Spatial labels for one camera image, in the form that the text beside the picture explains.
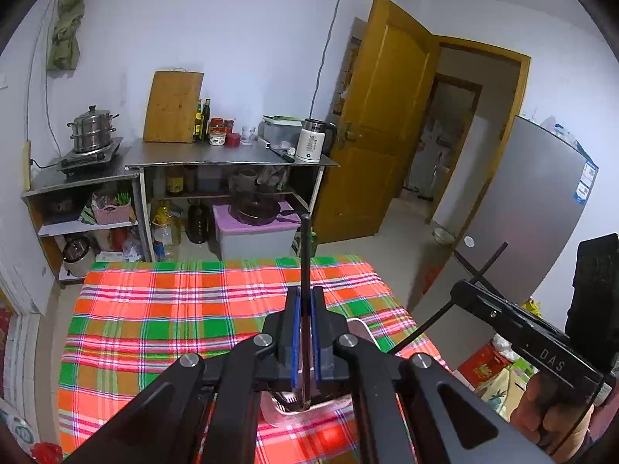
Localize kitchen knife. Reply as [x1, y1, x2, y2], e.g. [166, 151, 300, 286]
[258, 138, 296, 162]

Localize steel kitchen counter table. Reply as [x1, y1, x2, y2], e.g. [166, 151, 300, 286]
[125, 136, 339, 262]

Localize steel steamer pot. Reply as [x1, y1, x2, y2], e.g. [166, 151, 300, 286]
[67, 105, 120, 153]

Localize red cardboard box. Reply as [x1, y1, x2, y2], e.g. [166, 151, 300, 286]
[459, 348, 508, 384]

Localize silver refrigerator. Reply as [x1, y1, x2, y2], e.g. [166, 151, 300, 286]
[424, 115, 600, 373]

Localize yellow oil jug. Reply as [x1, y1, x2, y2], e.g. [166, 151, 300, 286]
[152, 203, 182, 247]

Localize gas stove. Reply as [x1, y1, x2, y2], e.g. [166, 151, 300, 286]
[55, 136, 124, 172]

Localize plaid tablecloth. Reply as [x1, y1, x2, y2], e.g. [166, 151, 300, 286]
[57, 254, 450, 464]

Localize purple lid storage box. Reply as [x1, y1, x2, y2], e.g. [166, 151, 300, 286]
[213, 203, 310, 261]

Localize yellow wooden door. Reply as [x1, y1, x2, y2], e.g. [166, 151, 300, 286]
[309, 0, 441, 245]

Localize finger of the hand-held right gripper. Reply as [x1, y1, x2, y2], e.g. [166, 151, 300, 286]
[450, 278, 528, 336]

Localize dark glass jug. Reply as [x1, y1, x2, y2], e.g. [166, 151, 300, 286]
[186, 200, 211, 245]

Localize white electric kettle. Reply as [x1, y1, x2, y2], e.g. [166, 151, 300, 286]
[295, 118, 338, 162]

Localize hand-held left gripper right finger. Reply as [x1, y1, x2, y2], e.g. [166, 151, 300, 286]
[309, 286, 557, 464]

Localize rice cooker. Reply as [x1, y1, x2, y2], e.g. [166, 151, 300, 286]
[62, 237, 92, 278]

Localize small pink storage basket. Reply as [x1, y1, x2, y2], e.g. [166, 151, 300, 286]
[92, 201, 136, 225]

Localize black wok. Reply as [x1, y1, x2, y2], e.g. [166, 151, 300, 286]
[229, 198, 296, 227]

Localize wooden door frame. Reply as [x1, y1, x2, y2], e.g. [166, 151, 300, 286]
[438, 36, 532, 225]

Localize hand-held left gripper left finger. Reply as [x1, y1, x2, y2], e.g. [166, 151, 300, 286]
[63, 286, 303, 464]

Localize person's right hand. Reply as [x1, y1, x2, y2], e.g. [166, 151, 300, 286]
[510, 372, 593, 462]

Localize green hanging cloth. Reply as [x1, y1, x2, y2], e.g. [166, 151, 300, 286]
[46, 0, 104, 72]

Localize wooden cutting board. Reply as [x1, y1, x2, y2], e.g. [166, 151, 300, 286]
[144, 68, 205, 144]

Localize clear plastic container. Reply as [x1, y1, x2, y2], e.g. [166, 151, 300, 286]
[258, 115, 304, 150]

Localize pink plastic utensil basket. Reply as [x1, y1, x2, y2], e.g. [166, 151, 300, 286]
[261, 318, 380, 428]

